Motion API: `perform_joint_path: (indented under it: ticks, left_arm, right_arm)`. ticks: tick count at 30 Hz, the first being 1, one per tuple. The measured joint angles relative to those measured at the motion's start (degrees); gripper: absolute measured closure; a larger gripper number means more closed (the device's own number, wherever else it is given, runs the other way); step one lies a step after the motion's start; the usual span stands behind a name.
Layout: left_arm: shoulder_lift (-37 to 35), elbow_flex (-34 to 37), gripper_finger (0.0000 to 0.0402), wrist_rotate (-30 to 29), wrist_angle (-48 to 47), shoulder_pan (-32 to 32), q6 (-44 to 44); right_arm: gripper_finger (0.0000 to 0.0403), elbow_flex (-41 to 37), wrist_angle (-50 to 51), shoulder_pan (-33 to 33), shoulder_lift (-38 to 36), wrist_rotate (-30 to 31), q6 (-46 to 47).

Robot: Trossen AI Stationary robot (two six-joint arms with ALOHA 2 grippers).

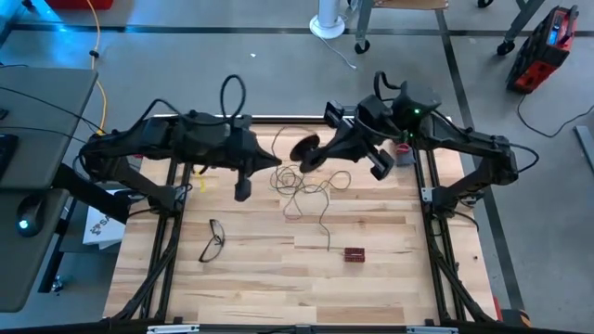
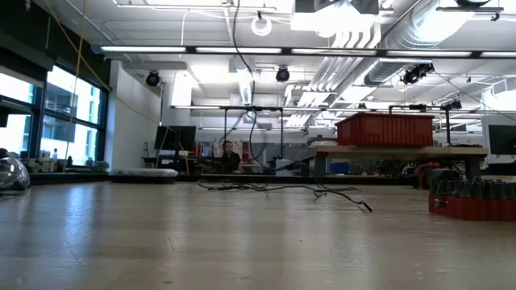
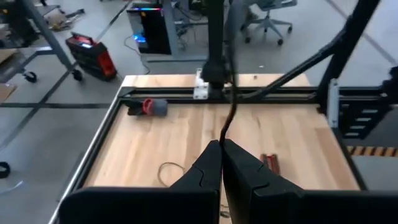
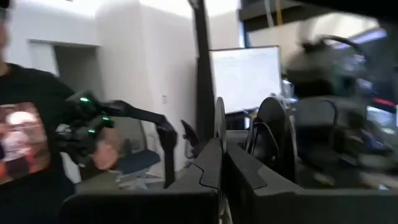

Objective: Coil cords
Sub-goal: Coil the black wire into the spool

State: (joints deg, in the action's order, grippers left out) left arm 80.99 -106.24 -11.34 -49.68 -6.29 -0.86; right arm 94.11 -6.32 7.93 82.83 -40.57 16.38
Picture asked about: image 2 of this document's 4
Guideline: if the thin black cord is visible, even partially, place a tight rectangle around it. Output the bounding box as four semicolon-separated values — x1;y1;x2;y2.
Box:
197;0;372;213

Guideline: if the person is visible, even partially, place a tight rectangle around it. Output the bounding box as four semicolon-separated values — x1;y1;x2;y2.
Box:
219;139;245;175

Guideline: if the white appliance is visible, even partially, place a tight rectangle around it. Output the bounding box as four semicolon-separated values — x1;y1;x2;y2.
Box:
277;158;299;177

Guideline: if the black computer monitor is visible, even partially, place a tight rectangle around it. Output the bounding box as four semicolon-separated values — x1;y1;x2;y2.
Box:
154;125;198;152
487;123;516;156

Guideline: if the long ceiling light bar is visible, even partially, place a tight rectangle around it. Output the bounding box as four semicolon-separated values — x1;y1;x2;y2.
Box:
90;43;516;60

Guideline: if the red ribbed storage bin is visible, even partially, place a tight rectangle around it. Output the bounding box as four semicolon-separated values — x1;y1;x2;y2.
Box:
335;112;435;147

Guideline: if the wooden workbench on casters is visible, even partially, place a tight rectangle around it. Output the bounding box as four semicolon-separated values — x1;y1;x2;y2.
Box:
298;143;489;178

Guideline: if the large glass window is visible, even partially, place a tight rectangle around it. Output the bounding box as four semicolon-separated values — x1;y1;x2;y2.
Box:
0;64;110;168

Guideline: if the red bit holder block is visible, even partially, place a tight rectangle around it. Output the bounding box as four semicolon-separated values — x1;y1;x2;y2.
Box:
427;171;516;222

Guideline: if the black gantry frame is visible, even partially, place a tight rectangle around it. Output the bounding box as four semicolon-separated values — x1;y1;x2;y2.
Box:
223;105;285;174

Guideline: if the white coiled ceiling cable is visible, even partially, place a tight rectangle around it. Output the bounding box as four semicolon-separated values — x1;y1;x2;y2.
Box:
250;14;273;37

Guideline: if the black aluminium table frame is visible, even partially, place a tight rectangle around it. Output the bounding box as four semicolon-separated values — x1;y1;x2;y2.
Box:
30;172;416;187

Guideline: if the black camera stand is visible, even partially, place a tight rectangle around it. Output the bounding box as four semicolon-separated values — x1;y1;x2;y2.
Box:
389;98;464;146

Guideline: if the yellow power cable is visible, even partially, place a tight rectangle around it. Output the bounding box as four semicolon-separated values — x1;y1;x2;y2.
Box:
46;0;112;174

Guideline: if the silver round air duct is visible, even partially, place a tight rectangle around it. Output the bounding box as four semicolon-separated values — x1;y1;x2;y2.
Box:
364;0;476;85

